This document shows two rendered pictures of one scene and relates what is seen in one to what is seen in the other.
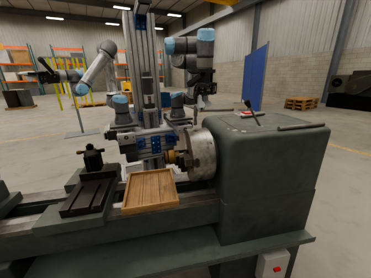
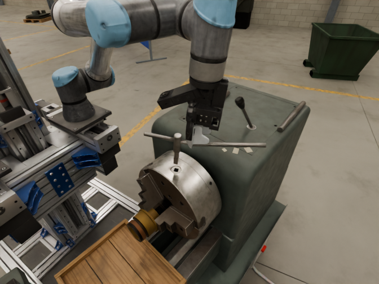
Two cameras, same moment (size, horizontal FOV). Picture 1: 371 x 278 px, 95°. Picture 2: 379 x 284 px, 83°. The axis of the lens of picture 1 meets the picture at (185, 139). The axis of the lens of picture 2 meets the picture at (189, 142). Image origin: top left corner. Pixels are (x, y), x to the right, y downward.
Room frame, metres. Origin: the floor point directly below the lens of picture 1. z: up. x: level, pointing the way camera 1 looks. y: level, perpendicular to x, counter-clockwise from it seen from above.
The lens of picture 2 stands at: (0.52, 0.21, 1.74)
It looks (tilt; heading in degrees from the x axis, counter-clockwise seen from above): 39 degrees down; 322
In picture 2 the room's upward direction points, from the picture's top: straight up
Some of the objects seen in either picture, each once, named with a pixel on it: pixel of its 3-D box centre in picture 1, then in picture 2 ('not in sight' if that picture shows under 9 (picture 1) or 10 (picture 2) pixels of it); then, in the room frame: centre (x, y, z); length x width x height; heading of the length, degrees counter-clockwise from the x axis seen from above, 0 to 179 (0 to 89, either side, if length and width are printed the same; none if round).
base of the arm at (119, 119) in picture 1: (123, 117); not in sight; (1.44, 0.53, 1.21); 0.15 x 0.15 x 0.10
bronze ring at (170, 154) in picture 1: (171, 156); (144, 223); (0.91, 0.09, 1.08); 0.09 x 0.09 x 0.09; 11
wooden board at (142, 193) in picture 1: (150, 187); (120, 280); (0.89, 0.22, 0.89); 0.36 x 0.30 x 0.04; 10
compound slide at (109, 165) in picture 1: (100, 171); not in sight; (0.91, 0.53, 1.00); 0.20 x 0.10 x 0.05; 100
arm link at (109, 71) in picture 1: (110, 76); not in sight; (1.55, 0.62, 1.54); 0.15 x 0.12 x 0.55; 41
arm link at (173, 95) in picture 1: (178, 99); (70, 83); (1.61, 0.06, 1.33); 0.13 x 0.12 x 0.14; 93
